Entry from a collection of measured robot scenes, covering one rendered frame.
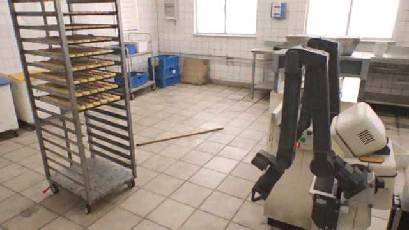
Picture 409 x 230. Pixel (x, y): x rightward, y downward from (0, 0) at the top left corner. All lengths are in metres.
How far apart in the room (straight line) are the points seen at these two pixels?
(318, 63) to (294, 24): 4.75
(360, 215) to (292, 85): 0.64
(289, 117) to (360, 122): 0.26
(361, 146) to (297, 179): 0.93
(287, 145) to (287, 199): 1.11
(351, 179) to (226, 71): 5.36
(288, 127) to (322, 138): 0.12
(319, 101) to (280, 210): 1.33
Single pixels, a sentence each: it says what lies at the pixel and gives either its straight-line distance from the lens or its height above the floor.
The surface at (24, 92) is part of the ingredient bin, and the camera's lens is 4.38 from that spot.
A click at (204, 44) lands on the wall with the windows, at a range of 6.45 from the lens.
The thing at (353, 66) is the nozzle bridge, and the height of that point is 1.10.
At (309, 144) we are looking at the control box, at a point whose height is 0.74.
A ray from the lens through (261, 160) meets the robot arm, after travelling 1.14.
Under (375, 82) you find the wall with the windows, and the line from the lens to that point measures 5.68.
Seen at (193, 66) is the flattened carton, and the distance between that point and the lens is 6.46.
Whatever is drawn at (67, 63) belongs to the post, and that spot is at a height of 1.20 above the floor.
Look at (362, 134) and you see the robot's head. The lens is 1.19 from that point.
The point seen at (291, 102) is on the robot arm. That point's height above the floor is 1.22.
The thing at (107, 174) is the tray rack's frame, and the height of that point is 0.15.
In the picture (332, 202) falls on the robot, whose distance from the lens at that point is 1.29.
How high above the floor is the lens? 1.51
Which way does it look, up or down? 20 degrees down
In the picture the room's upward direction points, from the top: straight up
